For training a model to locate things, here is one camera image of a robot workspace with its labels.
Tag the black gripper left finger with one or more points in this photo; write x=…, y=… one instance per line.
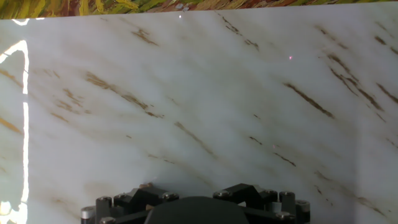
x=124, y=208

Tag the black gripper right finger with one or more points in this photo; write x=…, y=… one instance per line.
x=270, y=205

